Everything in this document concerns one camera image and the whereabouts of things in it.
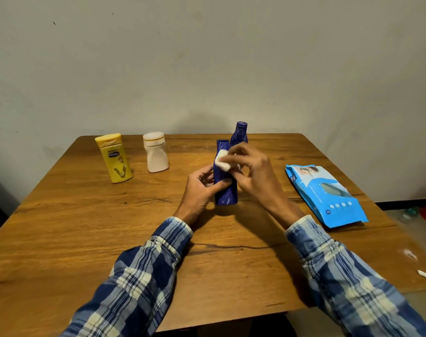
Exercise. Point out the person's right forearm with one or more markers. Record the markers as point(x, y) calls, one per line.
point(346, 287)

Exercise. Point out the yellow bottle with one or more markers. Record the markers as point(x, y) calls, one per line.
point(116, 164)

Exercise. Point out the dark blue bottle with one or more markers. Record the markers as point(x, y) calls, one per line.
point(228, 196)
point(239, 133)

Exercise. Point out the white wet wipe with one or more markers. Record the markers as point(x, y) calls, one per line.
point(221, 163)

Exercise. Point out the wooden table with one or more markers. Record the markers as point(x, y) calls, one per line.
point(76, 242)

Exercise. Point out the person's left hand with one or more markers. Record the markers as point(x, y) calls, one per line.
point(195, 196)

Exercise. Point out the person's right hand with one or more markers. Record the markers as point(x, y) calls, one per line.
point(260, 182)

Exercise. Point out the person's left forearm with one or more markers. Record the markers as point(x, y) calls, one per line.
point(139, 277)

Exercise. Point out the small white paper scrap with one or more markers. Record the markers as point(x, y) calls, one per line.
point(424, 274)

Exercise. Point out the white crumpled scrap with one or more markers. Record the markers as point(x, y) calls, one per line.
point(410, 255)

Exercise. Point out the white bottle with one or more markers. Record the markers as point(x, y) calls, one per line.
point(156, 159)

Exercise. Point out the blue wet wipes pack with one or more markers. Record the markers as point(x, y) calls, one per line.
point(325, 200)

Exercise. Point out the clear green-capped floor bottle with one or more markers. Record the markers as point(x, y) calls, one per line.
point(411, 212)

